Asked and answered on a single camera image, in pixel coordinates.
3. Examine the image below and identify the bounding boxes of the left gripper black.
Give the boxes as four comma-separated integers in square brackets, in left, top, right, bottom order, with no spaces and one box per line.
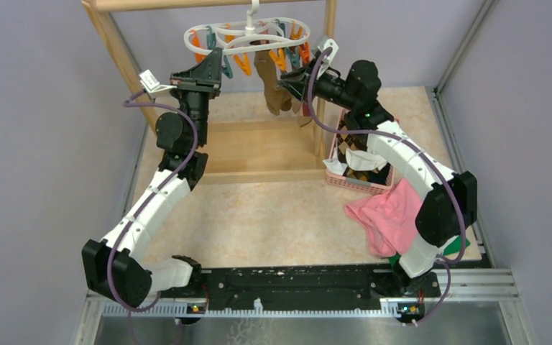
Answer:
[170,47,222,147]

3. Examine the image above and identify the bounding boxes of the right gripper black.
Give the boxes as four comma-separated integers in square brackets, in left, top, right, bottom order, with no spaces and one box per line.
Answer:
[277,57,357,111]

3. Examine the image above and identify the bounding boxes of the white round clip hanger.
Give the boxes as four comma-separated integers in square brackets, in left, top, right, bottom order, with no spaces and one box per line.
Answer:
[184,1,311,78]

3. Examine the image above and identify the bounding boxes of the purple striped sock maroon cuff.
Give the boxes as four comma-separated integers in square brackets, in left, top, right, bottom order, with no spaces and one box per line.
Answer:
[296,102,313,128]

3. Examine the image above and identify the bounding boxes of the white sock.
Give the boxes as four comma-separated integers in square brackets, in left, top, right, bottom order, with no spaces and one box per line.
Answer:
[323,149,387,176]

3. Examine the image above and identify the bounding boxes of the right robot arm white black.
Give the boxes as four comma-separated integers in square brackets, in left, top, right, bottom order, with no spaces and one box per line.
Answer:
[279,58,478,296]

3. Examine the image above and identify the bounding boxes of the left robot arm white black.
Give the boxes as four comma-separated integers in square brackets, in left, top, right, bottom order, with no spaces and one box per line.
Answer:
[82,48,223,312]

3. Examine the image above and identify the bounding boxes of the wooden clothes rack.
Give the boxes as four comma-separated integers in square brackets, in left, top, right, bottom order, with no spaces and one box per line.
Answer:
[81,1,326,184]

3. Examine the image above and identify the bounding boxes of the brown argyle sock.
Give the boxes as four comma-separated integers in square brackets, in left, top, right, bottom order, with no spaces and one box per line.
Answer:
[333,134,367,163]

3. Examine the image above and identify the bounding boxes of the pink plastic basket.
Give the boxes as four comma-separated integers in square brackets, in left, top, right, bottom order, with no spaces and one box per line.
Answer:
[326,134,395,195]

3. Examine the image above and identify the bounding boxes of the pink cloth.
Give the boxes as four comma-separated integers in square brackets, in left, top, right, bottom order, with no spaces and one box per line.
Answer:
[344,178,422,257]

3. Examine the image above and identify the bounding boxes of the green cloth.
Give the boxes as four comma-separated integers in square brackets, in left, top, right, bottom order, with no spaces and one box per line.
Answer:
[387,236,461,266]

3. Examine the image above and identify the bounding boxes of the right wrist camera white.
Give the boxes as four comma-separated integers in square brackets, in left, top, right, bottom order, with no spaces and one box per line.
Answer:
[316,36,339,79]

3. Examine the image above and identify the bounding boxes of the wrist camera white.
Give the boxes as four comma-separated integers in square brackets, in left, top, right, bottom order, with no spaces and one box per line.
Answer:
[139,70,178,99]
[316,36,339,79]

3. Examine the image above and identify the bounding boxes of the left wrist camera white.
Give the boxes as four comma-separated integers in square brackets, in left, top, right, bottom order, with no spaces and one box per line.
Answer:
[139,70,178,99]

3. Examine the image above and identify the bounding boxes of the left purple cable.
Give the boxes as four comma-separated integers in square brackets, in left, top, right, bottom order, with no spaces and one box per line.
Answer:
[106,90,200,345]

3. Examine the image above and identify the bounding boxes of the purple cable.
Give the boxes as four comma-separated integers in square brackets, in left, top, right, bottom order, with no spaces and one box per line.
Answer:
[306,46,467,326]
[106,90,200,345]

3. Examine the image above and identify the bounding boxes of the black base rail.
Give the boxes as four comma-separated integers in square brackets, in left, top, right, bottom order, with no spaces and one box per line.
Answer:
[160,264,443,323]

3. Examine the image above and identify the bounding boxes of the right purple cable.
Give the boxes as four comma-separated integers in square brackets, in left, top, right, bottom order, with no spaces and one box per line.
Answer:
[306,46,467,326]

